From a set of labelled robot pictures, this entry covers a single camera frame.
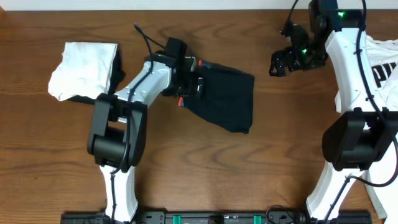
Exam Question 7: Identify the black pants red waistband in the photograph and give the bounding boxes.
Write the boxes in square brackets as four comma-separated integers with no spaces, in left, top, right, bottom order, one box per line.
[178,60,255,134]

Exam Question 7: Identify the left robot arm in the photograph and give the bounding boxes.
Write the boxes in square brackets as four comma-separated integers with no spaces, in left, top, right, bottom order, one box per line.
[87,37,203,223]

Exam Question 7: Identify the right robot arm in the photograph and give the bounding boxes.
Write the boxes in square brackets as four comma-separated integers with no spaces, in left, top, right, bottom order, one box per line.
[269,0,397,223]

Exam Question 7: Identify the folded black garment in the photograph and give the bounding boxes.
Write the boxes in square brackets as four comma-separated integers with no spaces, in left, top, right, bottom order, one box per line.
[68,47,126,105]

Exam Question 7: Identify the white printed t-shirt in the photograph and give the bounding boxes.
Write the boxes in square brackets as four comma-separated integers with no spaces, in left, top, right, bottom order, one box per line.
[334,34,398,220]

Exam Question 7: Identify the folded white cloth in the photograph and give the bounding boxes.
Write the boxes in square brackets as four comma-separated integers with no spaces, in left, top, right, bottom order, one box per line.
[48,42,118,101]

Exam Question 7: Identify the right black cable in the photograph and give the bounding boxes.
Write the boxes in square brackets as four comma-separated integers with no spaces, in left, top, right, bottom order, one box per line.
[279,0,398,224]

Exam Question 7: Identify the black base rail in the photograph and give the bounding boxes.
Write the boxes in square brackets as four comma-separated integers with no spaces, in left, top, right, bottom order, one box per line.
[60,210,373,224]

